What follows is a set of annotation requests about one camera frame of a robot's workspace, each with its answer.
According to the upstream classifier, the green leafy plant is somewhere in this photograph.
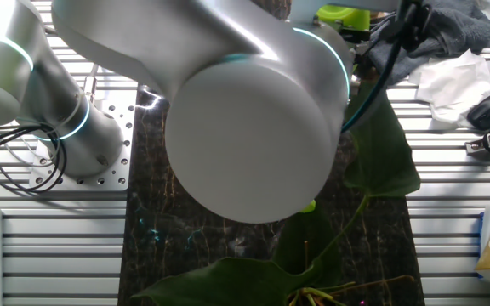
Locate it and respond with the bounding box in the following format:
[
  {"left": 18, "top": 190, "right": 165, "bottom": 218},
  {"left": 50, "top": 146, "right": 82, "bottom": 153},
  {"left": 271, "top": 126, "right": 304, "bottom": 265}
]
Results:
[{"left": 130, "top": 70, "right": 423, "bottom": 306}]

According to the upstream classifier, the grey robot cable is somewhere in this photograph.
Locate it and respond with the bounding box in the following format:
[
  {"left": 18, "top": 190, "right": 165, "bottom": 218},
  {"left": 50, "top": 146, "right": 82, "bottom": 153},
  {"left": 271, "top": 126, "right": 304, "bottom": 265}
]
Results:
[{"left": 43, "top": 25, "right": 102, "bottom": 105}]

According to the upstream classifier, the black computer mouse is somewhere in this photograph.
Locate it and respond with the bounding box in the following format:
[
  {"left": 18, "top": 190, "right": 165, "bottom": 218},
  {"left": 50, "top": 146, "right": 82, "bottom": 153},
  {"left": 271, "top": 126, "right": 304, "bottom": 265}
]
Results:
[{"left": 466, "top": 93, "right": 490, "bottom": 132}]

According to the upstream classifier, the grey towel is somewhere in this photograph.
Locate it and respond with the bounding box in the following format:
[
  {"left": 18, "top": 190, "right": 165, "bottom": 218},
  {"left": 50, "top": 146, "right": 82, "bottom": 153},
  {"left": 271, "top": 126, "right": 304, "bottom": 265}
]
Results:
[{"left": 366, "top": 0, "right": 490, "bottom": 88}]

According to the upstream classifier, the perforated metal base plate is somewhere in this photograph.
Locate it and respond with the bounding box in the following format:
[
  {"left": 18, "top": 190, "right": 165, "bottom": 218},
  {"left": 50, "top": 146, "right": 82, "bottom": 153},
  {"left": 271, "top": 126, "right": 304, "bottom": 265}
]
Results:
[{"left": 29, "top": 100, "right": 135, "bottom": 193}]

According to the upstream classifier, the dark marble-pattern board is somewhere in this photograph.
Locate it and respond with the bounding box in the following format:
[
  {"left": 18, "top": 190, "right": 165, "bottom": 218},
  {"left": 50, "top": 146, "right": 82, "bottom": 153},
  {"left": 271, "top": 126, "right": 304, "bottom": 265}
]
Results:
[{"left": 117, "top": 0, "right": 427, "bottom": 306}]

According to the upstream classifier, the black cable bundle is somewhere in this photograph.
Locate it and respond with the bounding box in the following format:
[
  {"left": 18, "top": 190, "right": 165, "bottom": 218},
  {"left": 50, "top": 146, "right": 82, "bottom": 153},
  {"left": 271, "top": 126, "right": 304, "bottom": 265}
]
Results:
[{"left": 0, "top": 122, "right": 70, "bottom": 195}]

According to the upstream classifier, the white tissue paper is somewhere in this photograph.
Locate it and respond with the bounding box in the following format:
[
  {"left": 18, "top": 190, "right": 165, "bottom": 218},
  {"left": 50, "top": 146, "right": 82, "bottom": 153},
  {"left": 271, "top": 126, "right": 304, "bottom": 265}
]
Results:
[{"left": 408, "top": 48, "right": 490, "bottom": 131}]

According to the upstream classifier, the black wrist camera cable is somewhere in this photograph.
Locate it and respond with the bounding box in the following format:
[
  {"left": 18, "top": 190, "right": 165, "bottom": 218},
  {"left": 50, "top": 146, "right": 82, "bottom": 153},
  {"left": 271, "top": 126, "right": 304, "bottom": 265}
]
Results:
[{"left": 340, "top": 0, "right": 434, "bottom": 133}]

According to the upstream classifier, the metal camera bracket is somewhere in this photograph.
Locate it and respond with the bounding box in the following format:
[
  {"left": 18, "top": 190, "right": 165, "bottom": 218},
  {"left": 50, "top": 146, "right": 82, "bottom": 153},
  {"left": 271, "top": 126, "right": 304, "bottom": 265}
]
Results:
[{"left": 464, "top": 138, "right": 490, "bottom": 157}]

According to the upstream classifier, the lime green watering can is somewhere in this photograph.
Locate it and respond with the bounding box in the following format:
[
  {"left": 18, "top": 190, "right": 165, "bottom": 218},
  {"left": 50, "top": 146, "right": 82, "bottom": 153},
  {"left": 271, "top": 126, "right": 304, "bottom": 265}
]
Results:
[{"left": 299, "top": 4, "right": 372, "bottom": 214}]

